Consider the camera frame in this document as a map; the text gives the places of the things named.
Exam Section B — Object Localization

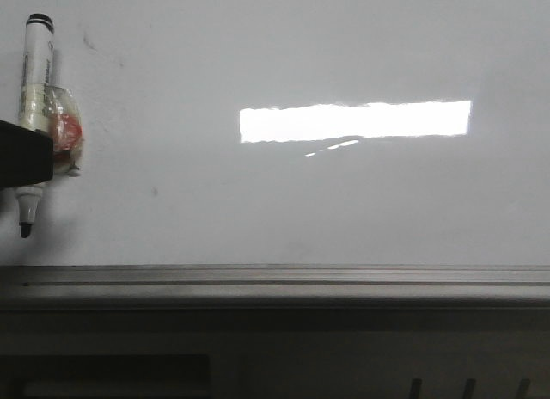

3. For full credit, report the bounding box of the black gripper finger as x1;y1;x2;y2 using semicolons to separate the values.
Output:
1;120;53;188

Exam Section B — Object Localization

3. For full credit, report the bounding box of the white black whiteboard marker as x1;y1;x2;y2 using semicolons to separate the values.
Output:
15;13;54;238

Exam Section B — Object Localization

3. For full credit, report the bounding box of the white whiteboard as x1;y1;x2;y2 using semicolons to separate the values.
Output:
1;0;549;266

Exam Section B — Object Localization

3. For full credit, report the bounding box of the red magnet taped on marker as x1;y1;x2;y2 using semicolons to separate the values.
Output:
45;86;84;177

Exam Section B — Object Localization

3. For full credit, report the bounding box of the grey metal shelf unit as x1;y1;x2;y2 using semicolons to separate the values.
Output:
1;309;549;398

